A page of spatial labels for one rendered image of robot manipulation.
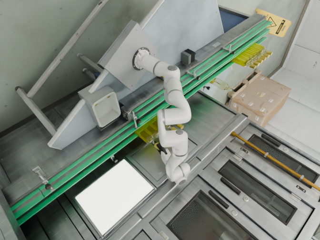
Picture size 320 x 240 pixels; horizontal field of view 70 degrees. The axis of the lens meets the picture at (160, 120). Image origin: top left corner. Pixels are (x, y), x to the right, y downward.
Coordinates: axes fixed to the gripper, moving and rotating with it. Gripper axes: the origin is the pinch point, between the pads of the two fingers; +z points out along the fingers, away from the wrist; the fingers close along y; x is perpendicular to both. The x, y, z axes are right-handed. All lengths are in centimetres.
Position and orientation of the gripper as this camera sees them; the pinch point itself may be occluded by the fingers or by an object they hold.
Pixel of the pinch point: (159, 147)
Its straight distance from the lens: 155.7
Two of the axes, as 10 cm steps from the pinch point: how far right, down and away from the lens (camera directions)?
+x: -8.8, 3.8, -2.9
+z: -4.8, -6.5, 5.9
